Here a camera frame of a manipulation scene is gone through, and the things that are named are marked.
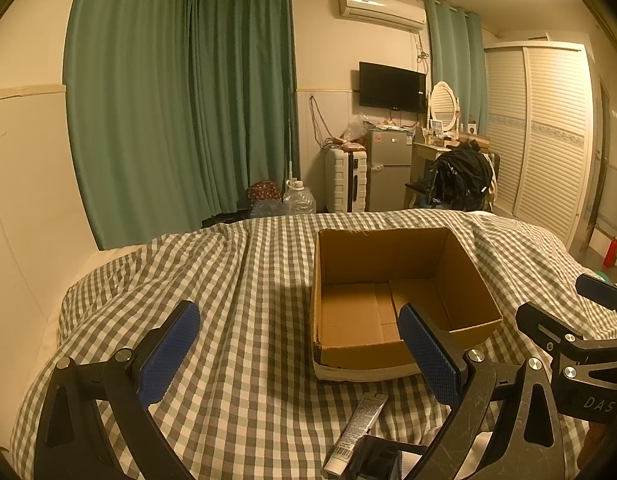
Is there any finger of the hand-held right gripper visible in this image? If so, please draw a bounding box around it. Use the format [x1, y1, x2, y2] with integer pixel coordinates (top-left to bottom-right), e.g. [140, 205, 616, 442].
[516, 302, 589, 361]
[576, 273, 617, 314]

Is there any hanging cable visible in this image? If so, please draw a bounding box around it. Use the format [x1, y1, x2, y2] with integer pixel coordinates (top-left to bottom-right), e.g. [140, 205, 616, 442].
[308, 94, 334, 143]

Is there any narrow green curtain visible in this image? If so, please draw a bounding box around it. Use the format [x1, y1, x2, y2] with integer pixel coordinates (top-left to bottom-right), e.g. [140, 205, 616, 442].
[423, 0, 487, 133]

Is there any large clear water bottle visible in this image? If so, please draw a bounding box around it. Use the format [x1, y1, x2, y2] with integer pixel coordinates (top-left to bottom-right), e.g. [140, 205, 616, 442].
[282, 178, 317, 216]

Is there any brown cardboard box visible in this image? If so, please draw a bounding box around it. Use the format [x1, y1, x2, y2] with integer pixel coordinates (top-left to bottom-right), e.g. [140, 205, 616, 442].
[311, 227, 504, 383]

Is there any clear plastic bag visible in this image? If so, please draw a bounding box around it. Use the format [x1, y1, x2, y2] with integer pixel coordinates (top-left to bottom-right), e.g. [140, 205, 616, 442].
[341, 114, 377, 141]

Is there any white air conditioner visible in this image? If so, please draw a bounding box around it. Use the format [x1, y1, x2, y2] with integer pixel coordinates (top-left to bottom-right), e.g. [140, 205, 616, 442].
[337, 0, 427, 32]

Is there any white cosmetic tube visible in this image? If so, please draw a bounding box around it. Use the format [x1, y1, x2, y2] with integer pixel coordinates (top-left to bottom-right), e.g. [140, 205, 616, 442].
[323, 392, 390, 478]

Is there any grey checkered blanket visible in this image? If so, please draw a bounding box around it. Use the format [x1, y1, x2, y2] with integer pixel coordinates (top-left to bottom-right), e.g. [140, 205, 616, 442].
[11, 209, 617, 480]

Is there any white oval mirror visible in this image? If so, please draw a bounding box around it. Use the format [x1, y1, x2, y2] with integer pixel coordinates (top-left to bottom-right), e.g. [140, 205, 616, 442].
[429, 81, 462, 136]

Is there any white suitcase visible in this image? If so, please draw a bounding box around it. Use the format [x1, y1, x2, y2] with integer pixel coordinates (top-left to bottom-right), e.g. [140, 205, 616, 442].
[325, 146, 369, 213]

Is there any floral bag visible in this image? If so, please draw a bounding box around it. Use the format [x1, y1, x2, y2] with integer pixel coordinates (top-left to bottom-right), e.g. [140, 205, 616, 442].
[247, 181, 280, 206]

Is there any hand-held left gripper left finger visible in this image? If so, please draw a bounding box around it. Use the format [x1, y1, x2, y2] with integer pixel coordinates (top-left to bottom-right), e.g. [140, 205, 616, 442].
[32, 300, 202, 480]

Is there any wide green curtain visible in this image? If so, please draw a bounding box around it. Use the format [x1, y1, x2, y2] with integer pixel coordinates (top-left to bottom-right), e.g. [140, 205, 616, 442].
[63, 0, 192, 251]

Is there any dark wooden chair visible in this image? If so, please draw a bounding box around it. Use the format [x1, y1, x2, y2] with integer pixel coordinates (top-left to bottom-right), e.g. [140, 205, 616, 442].
[403, 180, 432, 209]

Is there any dressing table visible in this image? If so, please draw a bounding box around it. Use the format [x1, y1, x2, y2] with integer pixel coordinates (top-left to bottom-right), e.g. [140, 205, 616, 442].
[411, 132, 484, 196]

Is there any silver small fridge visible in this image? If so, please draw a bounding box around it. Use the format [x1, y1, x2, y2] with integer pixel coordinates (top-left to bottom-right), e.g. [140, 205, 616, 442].
[366, 127, 414, 212]

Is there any white pole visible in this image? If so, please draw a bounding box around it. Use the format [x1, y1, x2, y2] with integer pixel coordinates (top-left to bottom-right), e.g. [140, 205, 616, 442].
[287, 85, 295, 182]

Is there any white louvered wardrobe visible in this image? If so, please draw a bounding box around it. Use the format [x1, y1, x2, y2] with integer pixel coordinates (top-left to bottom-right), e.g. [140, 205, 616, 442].
[483, 40, 597, 256]

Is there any green corner curtain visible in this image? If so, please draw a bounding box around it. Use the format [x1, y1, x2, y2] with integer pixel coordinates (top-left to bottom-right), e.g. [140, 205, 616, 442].
[186, 0, 299, 218]

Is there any black wall television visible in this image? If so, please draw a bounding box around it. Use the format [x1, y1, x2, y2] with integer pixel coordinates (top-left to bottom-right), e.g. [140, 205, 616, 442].
[359, 61, 427, 114]

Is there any black jacket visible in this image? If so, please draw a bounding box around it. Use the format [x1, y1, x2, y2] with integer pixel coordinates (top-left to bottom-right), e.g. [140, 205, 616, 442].
[426, 141, 492, 211]

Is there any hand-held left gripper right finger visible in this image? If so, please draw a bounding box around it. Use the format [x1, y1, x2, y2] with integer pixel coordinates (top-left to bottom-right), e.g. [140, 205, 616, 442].
[397, 303, 584, 480]

